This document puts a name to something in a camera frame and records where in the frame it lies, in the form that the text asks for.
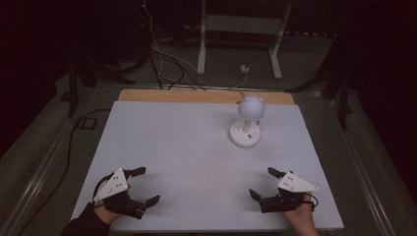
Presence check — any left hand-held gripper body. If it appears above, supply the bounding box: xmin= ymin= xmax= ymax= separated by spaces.
xmin=92 ymin=167 xmax=148 ymax=220

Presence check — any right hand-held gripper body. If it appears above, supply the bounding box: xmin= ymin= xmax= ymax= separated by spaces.
xmin=258 ymin=170 xmax=320 ymax=214

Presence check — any person's right hand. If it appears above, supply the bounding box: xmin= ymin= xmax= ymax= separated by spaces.
xmin=280 ymin=192 xmax=317 ymax=228

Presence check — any person's left hand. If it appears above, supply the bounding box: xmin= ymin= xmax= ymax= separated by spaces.
xmin=93 ymin=200 xmax=123 ymax=226

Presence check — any white table cover sheet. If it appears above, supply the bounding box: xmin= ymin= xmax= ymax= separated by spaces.
xmin=70 ymin=99 xmax=345 ymax=232

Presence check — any white round-head desk lamp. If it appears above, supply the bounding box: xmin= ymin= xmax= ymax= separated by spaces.
xmin=228 ymin=94 xmax=267 ymax=148

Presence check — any black tripod stand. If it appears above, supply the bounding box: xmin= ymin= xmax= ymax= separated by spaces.
xmin=284 ymin=32 xmax=355 ymax=131
xmin=65 ymin=38 xmax=149 ymax=119

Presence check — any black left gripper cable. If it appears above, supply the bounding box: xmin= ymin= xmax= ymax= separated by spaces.
xmin=91 ymin=172 xmax=115 ymax=207

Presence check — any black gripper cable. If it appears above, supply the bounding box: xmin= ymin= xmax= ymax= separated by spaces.
xmin=91 ymin=172 xmax=115 ymax=207
xmin=307 ymin=193 xmax=320 ymax=211

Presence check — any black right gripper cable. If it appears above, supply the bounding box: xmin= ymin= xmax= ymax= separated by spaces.
xmin=307 ymin=193 xmax=320 ymax=211

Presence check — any long black floor cable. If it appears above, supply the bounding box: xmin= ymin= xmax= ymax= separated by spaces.
xmin=18 ymin=108 xmax=112 ymax=236

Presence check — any metal floor rail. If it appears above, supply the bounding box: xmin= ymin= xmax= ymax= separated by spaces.
xmin=0 ymin=122 xmax=80 ymax=236
xmin=324 ymin=97 xmax=417 ymax=236

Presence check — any white lamp cable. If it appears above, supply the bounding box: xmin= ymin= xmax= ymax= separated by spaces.
xmin=209 ymin=70 xmax=251 ymax=98

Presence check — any black cable bundle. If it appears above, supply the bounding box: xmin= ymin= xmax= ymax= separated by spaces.
xmin=148 ymin=47 xmax=207 ymax=91

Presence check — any thin white hanging cable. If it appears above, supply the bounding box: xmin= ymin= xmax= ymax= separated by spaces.
xmin=143 ymin=0 xmax=206 ymax=87

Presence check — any white metal stand frame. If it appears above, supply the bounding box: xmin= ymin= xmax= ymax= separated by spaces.
xmin=197 ymin=0 xmax=293 ymax=81

